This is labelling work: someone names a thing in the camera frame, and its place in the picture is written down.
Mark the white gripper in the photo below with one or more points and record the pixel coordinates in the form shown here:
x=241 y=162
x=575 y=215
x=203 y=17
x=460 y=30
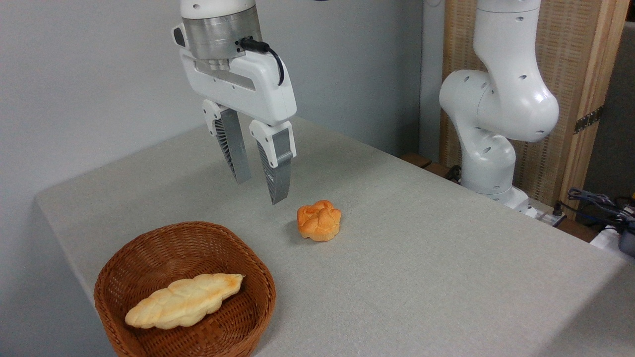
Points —
x=258 y=91

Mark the white box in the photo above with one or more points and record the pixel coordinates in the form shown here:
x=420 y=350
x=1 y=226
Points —
x=605 y=240

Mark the grey tablecloth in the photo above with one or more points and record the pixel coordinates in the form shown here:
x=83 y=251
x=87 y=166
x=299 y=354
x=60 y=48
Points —
x=421 y=277

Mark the black screen hinge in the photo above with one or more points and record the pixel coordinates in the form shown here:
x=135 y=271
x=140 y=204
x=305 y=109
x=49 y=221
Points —
x=588 y=119

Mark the dark grey device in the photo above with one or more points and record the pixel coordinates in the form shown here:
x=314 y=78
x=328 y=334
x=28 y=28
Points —
x=627 y=244

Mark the long pale braided bread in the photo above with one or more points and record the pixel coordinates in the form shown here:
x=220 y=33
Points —
x=183 y=301

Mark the brown wicker basket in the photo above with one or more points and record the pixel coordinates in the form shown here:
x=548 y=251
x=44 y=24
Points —
x=218 y=322

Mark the round orange bread roll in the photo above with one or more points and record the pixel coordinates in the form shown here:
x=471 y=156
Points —
x=319 y=221

